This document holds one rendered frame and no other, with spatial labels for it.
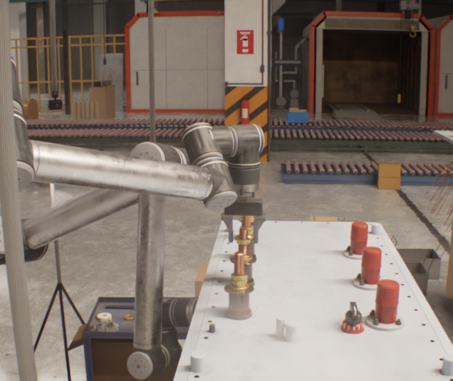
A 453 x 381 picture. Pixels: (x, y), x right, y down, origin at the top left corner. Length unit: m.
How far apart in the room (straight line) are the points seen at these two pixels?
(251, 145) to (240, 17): 10.35
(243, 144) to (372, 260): 0.61
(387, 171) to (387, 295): 8.35
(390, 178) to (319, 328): 8.41
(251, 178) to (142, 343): 0.71
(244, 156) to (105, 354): 1.42
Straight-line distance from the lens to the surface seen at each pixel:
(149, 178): 1.71
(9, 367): 4.68
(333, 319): 1.97
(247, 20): 12.34
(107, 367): 3.13
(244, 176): 2.07
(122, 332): 2.94
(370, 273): 2.22
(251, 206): 2.12
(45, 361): 4.70
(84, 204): 2.57
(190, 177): 1.81
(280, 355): 1.74
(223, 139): 2.00
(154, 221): 2.20
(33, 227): 2.73
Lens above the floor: 2.17
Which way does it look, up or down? 13 degrees down
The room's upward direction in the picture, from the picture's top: straight up
